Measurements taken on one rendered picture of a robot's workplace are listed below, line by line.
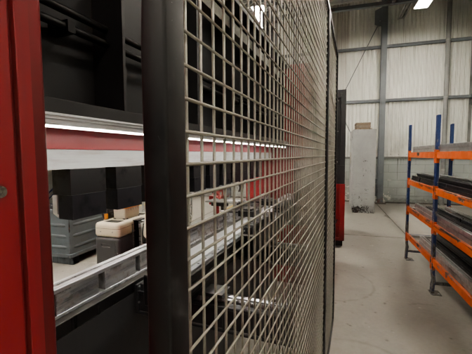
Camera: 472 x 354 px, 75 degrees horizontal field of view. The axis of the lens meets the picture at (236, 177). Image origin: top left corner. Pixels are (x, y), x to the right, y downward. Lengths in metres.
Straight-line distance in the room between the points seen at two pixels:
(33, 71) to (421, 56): 9.94
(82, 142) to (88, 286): 0.50
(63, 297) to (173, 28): 1.04
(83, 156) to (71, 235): 3.35
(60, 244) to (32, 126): 4.24
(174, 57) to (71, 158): 0.91
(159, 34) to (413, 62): 9.89
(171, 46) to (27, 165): 0.19
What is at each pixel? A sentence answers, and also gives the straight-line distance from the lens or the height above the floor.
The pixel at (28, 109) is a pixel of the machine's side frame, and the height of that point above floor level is 1.42.
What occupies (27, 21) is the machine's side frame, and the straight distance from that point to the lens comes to 0.37.
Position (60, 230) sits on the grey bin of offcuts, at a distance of 4.52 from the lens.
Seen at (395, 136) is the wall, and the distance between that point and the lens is 9.69.
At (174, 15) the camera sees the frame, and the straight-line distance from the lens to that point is 0.23.
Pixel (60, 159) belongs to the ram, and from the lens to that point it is 1.09.
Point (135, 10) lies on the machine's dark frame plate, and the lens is 1.37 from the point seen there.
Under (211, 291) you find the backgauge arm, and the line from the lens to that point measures 1.21.
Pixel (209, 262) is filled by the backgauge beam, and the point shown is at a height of 0.97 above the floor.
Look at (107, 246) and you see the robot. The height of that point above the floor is 0.61.
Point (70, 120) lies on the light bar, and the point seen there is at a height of 1.47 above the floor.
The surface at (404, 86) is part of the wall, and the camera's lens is 9.88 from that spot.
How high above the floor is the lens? 1.38
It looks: 4 degrees down
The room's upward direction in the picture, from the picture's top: straight up
